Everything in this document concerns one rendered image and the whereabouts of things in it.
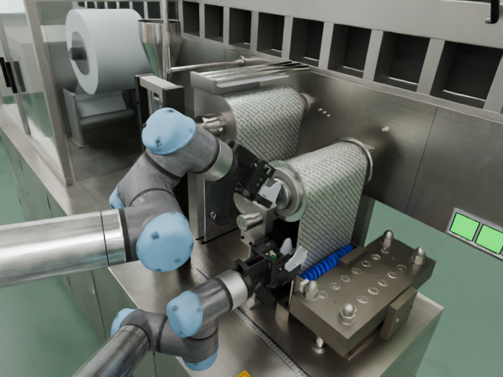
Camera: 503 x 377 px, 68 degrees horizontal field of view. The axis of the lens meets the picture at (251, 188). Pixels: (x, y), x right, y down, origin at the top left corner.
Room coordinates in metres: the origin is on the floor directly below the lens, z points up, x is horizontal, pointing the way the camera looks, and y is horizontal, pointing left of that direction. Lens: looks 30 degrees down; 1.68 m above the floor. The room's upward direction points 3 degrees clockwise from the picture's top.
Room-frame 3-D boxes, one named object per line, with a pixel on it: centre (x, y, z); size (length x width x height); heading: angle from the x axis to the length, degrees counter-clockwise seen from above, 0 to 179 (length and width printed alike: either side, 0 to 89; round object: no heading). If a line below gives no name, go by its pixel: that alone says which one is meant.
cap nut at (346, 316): (0.58, -0.22, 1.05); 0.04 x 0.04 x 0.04
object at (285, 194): (0.74, -0.06, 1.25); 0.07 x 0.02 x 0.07; 43
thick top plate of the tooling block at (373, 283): (0.72, -0.31, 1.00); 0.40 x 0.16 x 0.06; 133
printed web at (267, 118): (0.93, -0.07, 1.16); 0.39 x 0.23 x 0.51; 43
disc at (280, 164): (0.75, -0.07, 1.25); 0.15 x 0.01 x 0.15; 43
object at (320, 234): (0.79, -0.20, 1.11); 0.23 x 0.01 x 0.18; 133
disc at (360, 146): (0.92, -0.26, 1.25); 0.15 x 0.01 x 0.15; 43
